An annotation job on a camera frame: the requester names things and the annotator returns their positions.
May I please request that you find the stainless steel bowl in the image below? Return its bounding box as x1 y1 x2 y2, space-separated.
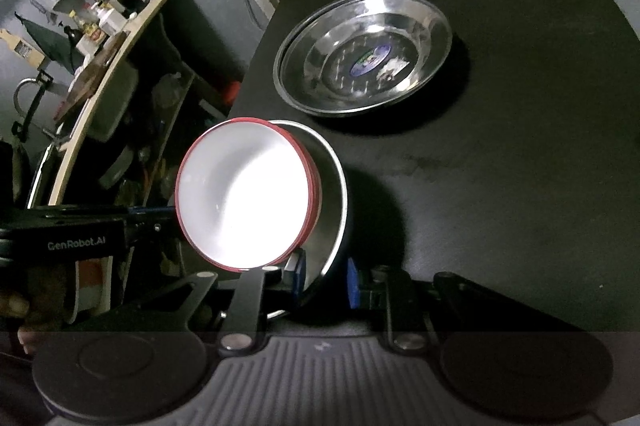
267 119 357 319

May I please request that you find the dark sauce bottle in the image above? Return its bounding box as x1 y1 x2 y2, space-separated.
64 25 88 52

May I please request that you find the white plastic bottle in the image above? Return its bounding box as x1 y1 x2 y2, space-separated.
97 5 127 33

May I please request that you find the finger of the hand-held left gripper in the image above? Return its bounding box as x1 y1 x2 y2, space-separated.
125 205 179 239

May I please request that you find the dark green cloth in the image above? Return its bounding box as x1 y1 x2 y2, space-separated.
14 11 77 74

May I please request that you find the wooden cutting board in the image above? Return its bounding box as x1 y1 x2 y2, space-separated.
54 32 127 123

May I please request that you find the wooden side shelf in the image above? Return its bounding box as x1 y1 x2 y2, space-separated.
47 0 180 208

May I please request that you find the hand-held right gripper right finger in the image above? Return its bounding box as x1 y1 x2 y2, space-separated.
346 257 583 353

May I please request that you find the person's left hand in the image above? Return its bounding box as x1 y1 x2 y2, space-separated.
0 266 76 357

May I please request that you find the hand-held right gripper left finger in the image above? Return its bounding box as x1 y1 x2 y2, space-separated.
122 247 307 353

